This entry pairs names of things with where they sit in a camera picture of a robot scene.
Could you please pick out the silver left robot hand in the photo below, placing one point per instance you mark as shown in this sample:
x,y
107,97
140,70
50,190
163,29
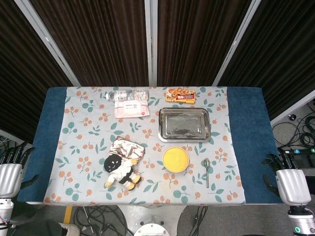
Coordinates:
x,y
9,177

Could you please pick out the white shoe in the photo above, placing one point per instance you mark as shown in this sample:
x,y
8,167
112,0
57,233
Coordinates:
x,y
70,229

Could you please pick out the black plush doll white robe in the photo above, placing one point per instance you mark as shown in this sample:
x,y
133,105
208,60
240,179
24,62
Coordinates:
x,y
123,173

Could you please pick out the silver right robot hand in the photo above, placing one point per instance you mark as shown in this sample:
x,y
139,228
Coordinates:
x,y
292,186

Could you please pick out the orange curry box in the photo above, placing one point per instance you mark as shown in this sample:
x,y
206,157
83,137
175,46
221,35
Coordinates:
x,y
180,96

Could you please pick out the clear plastic water bottle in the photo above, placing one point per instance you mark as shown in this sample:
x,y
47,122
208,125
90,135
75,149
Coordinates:
x,y
128,95

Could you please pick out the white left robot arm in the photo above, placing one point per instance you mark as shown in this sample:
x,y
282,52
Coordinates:
x,y
5,209

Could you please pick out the dark corrugated partition panel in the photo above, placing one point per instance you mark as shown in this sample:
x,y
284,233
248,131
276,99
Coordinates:
x,y
98,37
197,37
283,49
22,73

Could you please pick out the cream round bowl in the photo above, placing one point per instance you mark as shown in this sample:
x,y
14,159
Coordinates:
x,y
183,168

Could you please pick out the black caster wheel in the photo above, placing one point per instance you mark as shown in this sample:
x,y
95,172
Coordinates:
x,y
292,117

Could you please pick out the yellow floor tape strip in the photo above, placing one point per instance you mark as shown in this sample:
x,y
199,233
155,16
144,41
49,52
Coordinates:
x,y
67,216

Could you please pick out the rectangular steel tray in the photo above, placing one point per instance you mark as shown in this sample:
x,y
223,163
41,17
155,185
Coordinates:
x,y
184,125

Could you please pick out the person dark trouser leg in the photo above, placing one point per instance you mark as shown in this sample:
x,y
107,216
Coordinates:
x,y
37,228

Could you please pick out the silver foil snack bag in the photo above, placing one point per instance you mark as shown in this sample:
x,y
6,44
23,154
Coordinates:
x,y
125,148

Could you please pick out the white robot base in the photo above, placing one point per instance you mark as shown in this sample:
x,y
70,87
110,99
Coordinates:
x,y
152,229

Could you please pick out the blue table cover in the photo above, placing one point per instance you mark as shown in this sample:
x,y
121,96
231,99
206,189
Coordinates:
x,y
248,137

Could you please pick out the floral print tablecloth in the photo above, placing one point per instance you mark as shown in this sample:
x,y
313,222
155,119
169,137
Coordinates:
x,y
86,127

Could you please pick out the clear plastic spoon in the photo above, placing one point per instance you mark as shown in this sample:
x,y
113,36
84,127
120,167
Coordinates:
x,y
208,177

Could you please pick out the pink wet wipes pack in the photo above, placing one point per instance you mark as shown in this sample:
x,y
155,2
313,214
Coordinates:
x,y
131,109

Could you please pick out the black power strip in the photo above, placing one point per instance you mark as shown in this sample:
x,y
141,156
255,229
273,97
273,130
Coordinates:
x,y
300,151

